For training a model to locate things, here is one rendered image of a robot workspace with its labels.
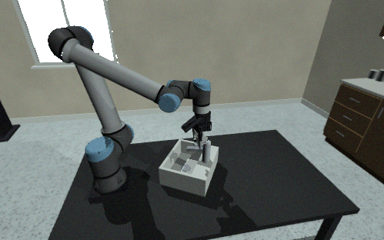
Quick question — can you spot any white rectangular sink basin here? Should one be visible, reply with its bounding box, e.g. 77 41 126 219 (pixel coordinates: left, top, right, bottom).
159 139 219 197

